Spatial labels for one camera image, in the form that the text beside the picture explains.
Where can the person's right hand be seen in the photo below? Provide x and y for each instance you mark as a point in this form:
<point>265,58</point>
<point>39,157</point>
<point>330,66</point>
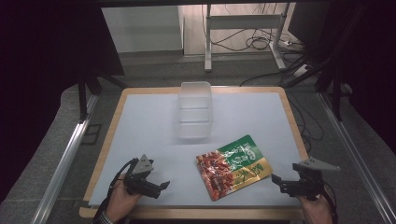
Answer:
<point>316,210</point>

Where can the dark floor grille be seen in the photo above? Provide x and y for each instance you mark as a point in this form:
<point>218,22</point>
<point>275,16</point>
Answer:
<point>91,134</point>

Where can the aluminium rail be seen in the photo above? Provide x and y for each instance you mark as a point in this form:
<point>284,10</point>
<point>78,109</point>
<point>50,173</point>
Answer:
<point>61,170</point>
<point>351,148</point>

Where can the black metal stand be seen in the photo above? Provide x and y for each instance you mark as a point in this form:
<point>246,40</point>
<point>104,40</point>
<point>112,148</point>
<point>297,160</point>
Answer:
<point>87,93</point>

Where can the white cabinet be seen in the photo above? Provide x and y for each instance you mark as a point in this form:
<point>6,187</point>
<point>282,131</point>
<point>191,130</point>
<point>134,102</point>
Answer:
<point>143,28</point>

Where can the person's left hand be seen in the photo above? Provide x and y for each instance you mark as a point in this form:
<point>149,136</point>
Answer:
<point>122,202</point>

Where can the white metal desk frame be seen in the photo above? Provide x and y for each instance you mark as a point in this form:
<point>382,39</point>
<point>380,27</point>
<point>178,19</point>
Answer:
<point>243,21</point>

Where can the clear plastic container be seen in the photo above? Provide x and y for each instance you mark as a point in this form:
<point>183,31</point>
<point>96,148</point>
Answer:
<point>195,110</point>

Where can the red and green snack packet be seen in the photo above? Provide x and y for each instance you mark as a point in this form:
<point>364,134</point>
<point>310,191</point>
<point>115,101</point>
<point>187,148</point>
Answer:
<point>234,168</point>

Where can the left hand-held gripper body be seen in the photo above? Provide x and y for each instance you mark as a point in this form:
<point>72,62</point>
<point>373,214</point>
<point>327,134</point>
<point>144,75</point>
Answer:
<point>140,183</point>

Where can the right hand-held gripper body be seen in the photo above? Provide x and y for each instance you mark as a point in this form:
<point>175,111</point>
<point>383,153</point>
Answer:
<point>311,180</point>

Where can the black curtain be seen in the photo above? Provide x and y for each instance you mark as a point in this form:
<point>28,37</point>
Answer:
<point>364,56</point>
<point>46,62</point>

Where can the white power strip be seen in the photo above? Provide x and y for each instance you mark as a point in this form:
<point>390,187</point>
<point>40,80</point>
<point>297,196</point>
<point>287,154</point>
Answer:
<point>301,70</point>

